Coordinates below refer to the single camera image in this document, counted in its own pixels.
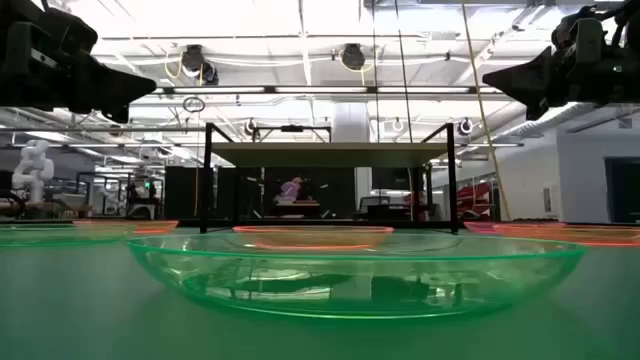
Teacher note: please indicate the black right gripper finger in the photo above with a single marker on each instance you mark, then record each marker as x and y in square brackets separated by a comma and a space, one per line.
[525, 94]
[530, 70]

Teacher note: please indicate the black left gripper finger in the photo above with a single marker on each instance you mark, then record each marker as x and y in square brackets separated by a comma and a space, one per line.
[125, 100]
[112, 77]

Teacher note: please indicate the orange translucent plastic plate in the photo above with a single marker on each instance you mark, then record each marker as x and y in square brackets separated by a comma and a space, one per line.
[310, 229]
[575, 234]
[150, 227]

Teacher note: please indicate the green translucent plastic plate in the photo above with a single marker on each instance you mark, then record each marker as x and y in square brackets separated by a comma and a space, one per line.
[350, 300]
[50, 237]

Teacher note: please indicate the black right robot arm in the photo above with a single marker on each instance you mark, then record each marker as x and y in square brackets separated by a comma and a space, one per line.
[630, 12]

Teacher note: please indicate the white humanoid robot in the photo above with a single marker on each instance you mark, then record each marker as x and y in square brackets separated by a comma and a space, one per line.
[32, 170]

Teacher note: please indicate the red metal rack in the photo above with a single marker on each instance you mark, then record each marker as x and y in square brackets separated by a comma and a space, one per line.
[475, 197]

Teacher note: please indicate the wooden workbench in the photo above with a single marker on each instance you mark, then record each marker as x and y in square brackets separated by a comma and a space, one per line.
[55, 207]

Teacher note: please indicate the dark doorway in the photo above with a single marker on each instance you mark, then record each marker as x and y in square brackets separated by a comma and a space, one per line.
[625, 190]

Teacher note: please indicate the white building column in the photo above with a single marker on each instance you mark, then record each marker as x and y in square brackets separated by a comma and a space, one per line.
[350, 122]

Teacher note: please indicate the person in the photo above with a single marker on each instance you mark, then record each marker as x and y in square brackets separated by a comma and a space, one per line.
[289, 191]

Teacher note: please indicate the green table mat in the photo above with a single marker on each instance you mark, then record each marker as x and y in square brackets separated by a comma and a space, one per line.
[75, 310]

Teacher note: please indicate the silver ventilation duct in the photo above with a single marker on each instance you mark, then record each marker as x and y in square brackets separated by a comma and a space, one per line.
[540, 125]

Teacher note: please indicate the overhead light rail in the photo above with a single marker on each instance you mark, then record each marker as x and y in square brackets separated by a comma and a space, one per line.
[320, 90]

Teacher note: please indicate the wooden shelf with black frame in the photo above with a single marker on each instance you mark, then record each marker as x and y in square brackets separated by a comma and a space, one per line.
[330, 155]

